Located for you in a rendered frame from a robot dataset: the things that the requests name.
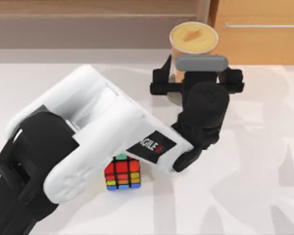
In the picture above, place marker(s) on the orange cup with yellow cream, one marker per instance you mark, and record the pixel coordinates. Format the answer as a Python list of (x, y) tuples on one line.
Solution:
[(193, 38)]

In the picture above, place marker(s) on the multicoloured puzzle cube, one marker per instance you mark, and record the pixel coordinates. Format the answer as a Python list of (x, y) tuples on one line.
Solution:
[(122, 173)]

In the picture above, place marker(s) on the wooden cupboard door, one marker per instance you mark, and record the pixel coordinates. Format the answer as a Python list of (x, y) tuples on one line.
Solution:
[(259, 46)]

